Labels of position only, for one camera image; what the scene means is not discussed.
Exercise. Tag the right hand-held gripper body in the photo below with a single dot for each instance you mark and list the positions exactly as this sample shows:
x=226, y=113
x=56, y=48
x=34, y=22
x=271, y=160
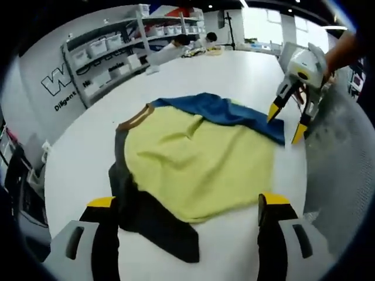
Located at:
x=310, y=63

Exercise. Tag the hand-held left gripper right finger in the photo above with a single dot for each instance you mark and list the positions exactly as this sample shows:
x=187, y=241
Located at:
x=290, y=248

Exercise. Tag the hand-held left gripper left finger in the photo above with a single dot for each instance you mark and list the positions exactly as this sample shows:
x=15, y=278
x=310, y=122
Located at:
x=88, y=248

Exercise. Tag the yellow blue grey garment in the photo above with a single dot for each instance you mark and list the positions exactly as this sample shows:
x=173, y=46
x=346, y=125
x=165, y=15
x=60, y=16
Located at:
x=199, y=158

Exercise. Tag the colourful display board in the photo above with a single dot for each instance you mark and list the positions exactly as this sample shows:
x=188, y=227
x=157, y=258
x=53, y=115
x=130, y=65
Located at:
x=356, y=83

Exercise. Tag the round ceiling lights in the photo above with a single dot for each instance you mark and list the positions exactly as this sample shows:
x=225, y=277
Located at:
x=290, y=10

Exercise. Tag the grey mesh office chair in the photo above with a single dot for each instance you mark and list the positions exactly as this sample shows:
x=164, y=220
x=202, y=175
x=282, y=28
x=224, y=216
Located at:
x=337, y=175

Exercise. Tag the pale yellow bundle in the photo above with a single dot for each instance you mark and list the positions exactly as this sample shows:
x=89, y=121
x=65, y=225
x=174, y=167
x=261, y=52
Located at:
x=214, y=52

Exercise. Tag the black monitor on stand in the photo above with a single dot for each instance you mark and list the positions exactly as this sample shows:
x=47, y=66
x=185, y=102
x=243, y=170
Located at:
x=221, y=19

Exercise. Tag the pile of mixed small items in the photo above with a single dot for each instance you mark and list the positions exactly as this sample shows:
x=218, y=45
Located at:
x=192, y=53

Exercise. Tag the white office chair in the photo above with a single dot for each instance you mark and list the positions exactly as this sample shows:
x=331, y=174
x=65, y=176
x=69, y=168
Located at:
x=47, y=150

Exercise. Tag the small white object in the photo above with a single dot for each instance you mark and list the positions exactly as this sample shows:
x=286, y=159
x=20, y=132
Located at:
x=153, y=70

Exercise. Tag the grey metal shelf rack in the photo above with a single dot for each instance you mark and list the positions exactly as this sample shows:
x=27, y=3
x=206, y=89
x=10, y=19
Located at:
x=142, y=29

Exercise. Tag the white storage bins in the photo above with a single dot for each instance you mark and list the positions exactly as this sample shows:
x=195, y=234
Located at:
x=98, y=47

